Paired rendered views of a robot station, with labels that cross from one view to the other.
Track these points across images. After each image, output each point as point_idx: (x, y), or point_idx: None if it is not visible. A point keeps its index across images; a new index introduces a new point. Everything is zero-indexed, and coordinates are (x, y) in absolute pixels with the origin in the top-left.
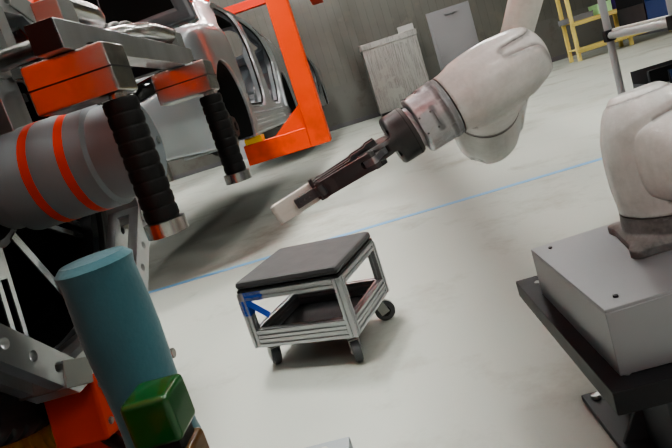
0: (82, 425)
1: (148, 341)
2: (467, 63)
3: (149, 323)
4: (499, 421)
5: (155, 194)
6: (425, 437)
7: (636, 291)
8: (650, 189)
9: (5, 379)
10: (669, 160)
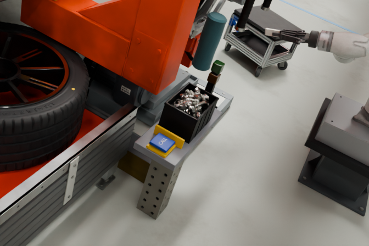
0: None
1: (216, 43)
2: (343, 38)
3: (218, 39)
4: (281, 130)
5: (242, 21)
6: (256, 116)
7: (337, 124)
8: None
9: None
10: None
